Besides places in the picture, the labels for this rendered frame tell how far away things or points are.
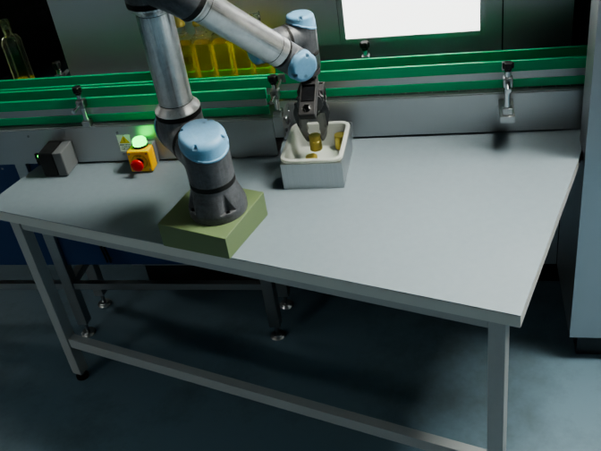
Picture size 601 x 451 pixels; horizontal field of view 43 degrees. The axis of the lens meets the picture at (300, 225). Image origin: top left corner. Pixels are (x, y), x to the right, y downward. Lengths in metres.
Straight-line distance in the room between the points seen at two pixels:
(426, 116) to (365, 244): 0.56
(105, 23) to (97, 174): 0.51
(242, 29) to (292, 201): 0.53
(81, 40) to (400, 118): 1.08
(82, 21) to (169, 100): 0.81
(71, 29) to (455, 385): 1.70
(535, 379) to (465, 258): 0.85
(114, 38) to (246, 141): 0.61
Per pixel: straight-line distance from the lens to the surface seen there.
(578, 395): 2.57
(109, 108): 2.42
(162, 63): 1.88
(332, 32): 2.41
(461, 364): 2.63
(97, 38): 2.67
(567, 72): 2.29
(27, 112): 2.55
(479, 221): 1.95
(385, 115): 2.31
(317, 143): 2.17
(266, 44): 1.83
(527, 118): 2.32
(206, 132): 1.86
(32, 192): 2.46
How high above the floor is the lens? 1.86
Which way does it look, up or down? 34 degrees down
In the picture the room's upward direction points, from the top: 9 degrees counter-clockwise
